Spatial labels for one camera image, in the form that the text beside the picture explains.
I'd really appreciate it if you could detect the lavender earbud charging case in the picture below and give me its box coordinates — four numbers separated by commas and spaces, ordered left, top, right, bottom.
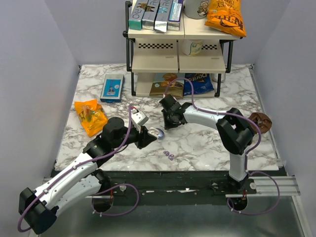
157, 128, 165, 140

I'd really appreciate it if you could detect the blue razor box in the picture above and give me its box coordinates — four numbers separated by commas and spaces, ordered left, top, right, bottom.
100, 74, 124, 103

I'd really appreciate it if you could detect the gold brown snack bag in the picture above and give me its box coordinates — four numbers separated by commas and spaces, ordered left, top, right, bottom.
149, 73, 185, 98

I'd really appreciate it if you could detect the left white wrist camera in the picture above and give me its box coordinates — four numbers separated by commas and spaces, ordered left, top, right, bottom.
131, 108, 149, 133

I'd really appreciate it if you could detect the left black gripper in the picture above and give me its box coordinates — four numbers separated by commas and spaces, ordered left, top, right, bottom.
112, 125, 157, 150

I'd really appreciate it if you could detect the blue Doritos bag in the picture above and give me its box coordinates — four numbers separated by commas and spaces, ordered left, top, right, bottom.
185, 73, 214, 94

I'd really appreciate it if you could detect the beige black shelf rack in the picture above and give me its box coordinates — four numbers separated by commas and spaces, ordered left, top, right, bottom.
122, 1, 239, 97

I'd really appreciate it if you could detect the teal RiO box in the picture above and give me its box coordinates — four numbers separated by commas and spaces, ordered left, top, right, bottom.
128, 0, 148, 30

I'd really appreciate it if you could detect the silver blue RiO box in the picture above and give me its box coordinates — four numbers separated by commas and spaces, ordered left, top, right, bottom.
154, 0, 173, 33

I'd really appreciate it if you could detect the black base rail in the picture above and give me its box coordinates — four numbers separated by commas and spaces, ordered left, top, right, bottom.
49, 170, 257, 207

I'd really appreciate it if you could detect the purple white box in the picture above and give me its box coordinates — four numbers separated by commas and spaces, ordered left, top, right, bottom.
167, 0, 183, 31

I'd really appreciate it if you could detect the orange candy bag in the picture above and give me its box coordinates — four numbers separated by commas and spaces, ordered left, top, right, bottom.
74, 99, 108, 137

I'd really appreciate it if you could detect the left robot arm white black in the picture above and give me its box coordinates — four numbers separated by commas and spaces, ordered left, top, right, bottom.
17, 112, 163, 235

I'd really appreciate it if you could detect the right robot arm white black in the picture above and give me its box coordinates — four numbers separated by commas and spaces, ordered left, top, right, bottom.
159, 95, 255, 194

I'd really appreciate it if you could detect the white yogurt cup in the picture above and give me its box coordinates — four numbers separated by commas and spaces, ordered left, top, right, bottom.
182, 39, 203, 56

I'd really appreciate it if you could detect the orange chips bag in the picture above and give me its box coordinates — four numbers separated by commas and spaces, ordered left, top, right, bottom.
205, 0, 247, 38

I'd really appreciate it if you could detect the grey printed mug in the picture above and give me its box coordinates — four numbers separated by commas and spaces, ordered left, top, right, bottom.
184, 0, 210, 19

